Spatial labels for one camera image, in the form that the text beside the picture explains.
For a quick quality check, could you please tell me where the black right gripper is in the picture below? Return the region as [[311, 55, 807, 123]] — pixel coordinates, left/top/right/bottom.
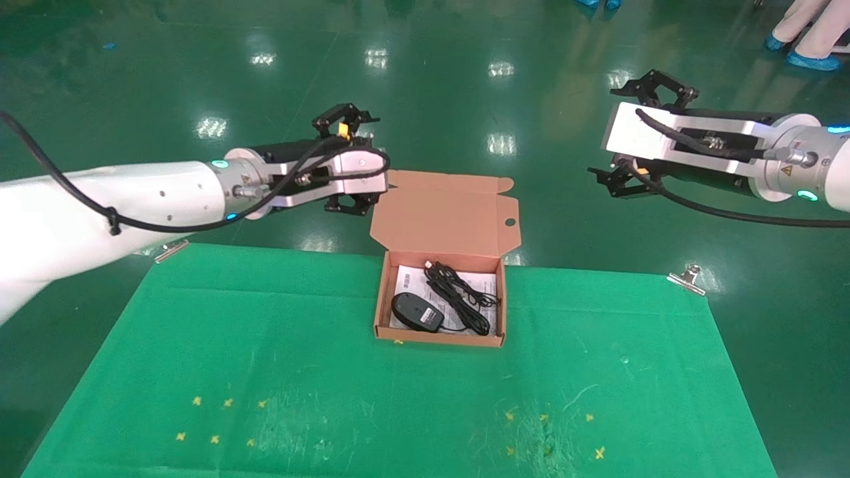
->
[[587, 68, 756, 200]]

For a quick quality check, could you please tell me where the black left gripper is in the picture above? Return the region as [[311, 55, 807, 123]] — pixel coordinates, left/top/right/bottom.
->
[[249, 102, 381, 218]]

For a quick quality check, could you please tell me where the black wired computer mouse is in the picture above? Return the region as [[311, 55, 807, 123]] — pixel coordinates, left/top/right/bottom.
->
[[390, 291, 469, 334]]

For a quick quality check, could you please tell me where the black data cable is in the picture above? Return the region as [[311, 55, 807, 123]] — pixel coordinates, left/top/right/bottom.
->
[[424, 260, 501, 336]]

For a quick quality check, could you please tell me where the open brown cardboard box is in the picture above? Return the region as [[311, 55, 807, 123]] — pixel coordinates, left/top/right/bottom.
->
[[369, 171, 522, 348]]

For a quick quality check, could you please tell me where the white printed instruction sheet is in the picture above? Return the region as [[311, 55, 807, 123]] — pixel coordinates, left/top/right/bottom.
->
[[388, 266, 497, 337]]

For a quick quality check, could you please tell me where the silver metal binder clip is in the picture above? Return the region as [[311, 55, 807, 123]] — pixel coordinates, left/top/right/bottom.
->
[[666, 265, 706, 297], [154, 234, 190, 265]]

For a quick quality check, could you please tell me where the person in white trousers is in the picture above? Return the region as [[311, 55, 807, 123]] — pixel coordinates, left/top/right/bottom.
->
[[764, 0, 850, 72]]

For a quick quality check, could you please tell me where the green table cloth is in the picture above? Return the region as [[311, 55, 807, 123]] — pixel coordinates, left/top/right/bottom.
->
[[20, 243, 778, 478]]

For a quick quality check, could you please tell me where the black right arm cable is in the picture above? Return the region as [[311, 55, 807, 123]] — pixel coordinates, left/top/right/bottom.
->
[[614, 108, 850, 228]]

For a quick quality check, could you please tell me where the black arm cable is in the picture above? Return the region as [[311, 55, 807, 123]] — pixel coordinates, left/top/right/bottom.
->
[[0, 110, 391, 234], [614, 108, 850, 228]]

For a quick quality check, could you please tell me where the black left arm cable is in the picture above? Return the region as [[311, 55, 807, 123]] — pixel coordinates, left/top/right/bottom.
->
[[0, 110, 391, 234]]

